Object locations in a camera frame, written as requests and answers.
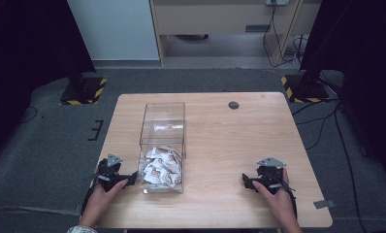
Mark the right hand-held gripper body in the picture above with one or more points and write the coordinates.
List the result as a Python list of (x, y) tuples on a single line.
[(268, 176)]

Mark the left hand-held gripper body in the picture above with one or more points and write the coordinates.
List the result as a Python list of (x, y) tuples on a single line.
[(112, 174)]

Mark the person's right hand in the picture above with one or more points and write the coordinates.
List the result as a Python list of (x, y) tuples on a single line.
[(276, 200)]

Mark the person's left hand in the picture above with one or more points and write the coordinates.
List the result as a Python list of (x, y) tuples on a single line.
[(99, 202)]

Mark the pile of white packets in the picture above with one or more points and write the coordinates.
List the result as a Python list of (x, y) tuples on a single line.
[(162, 168)]

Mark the clear plastic box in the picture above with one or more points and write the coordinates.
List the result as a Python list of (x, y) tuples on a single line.
[(163, 147)]

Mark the black tape floor mark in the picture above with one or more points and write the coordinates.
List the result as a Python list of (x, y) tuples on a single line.
[(96, 130)]

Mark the grey tape piece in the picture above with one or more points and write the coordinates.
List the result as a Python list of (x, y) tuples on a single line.
[(323, 204)]

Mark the person's patterned sleeve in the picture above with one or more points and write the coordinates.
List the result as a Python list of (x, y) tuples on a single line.
[(81, 229)]

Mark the dark round table grommet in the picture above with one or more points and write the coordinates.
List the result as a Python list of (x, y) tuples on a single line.
[(233, 105)]

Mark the striped black stand base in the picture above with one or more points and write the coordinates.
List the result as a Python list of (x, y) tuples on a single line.
[(84, 92), (305, 90)]

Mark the black curtain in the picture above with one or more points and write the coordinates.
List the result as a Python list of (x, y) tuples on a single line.
[(26, 58), (365, 64)]

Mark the white panel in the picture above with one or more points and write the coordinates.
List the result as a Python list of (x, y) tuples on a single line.
[(113, 29)]

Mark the light wooden desk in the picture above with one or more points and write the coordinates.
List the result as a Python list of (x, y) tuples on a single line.
[(226, 19)]

